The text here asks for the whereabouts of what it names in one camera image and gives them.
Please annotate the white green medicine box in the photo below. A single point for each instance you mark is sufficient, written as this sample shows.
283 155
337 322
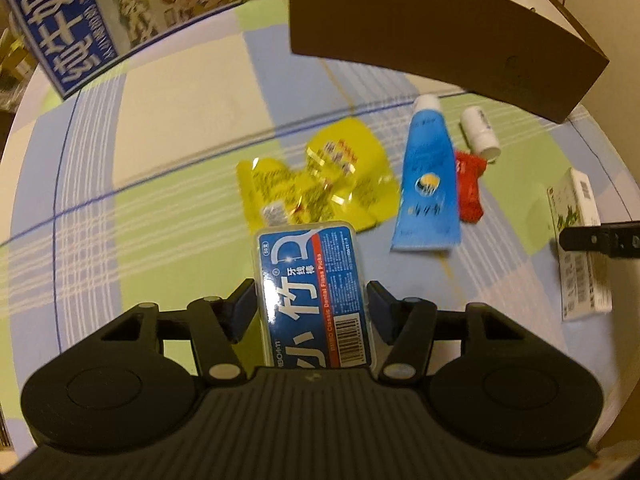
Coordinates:
585 287

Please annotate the blue toothpaste tube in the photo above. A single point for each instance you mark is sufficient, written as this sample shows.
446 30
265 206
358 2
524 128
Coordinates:
428 215

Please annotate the blue dental floss box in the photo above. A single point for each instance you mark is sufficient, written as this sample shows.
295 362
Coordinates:
311 298

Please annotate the blue milk carton box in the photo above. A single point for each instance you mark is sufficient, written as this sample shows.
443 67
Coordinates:
74 41

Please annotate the red snack packet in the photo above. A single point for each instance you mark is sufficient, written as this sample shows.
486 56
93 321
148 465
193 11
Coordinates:
469 168

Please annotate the checkered tablecloth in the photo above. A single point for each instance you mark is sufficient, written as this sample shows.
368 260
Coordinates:
127 192

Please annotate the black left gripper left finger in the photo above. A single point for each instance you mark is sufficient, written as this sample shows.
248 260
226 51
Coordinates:
216 324

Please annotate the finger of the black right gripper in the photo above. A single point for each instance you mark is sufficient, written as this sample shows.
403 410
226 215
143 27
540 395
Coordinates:
616 240

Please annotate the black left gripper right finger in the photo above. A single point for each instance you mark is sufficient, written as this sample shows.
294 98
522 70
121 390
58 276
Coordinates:
408 327

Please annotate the small white bottle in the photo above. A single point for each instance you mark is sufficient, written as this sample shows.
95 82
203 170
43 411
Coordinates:
479 134

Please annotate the brown cardboard storage box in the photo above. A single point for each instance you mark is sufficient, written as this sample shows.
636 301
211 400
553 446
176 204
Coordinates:
530 53

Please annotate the yellow snack packet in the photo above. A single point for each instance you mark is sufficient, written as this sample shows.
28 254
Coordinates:
346 177

